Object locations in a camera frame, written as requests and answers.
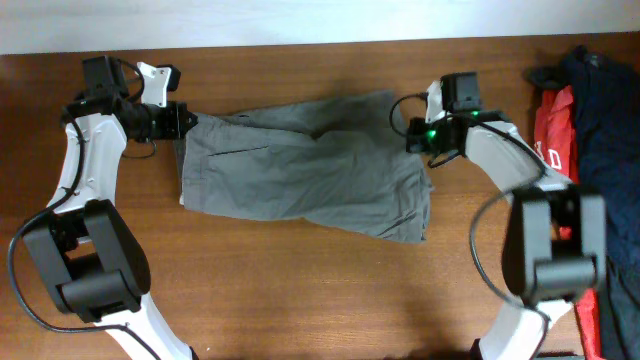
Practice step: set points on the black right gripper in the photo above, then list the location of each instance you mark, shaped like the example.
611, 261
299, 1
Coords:
415, 138

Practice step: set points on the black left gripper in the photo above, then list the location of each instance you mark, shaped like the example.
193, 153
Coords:
177, 128

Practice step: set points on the grey cargo shorts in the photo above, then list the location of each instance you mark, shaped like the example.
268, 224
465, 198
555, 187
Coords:
334, 162

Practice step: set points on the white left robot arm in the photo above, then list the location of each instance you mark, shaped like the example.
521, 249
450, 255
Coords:
90, 262

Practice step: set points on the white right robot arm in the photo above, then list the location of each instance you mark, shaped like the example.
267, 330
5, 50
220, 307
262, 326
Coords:
555, 244

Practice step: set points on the red garment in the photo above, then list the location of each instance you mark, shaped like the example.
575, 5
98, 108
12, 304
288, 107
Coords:
555, 143

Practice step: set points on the dark navy garment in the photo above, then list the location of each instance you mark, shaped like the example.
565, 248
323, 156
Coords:
606, 120

